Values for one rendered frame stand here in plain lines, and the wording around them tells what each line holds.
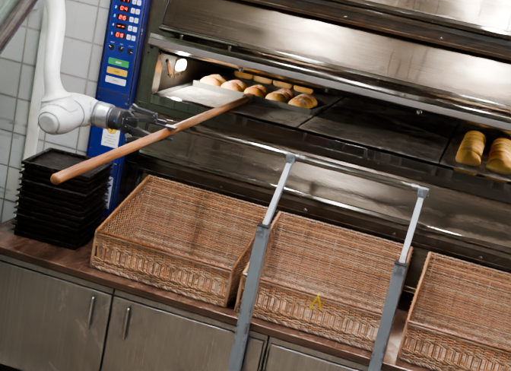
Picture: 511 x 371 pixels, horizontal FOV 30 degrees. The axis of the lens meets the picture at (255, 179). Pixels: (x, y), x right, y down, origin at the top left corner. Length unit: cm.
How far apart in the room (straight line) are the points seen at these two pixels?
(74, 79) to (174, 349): 124
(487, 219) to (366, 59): 76
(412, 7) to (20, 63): 166
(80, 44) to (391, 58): 129
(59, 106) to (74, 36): 90
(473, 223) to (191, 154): 116
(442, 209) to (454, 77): 51
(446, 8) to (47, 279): 179
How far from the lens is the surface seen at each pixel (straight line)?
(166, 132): 323
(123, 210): 380
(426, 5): 364
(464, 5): 364
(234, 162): 386
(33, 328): 378
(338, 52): 370
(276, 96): 419
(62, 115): 318
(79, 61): 406
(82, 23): 404
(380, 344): 329
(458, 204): 375
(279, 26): 377
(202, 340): 351
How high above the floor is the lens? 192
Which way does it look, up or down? 15 degrees down
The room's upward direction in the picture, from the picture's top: 12 degrees clockwise
